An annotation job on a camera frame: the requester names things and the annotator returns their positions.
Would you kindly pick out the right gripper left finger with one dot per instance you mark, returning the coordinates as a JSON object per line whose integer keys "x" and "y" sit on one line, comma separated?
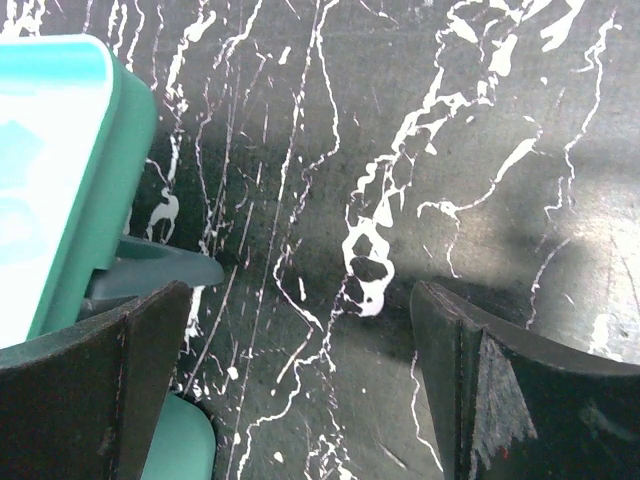
{"x": 83, "y": 402}

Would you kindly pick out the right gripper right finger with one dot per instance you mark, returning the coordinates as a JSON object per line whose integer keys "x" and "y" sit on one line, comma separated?
{"x": 507, "y": 403}

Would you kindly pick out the green medicine kit box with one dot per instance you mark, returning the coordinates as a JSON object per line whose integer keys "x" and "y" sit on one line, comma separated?
{"x": 76, "y": 129}

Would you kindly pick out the dark teal divider tray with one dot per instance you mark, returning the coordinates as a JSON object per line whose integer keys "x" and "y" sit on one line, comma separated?
{"x": 141, "y": 267}

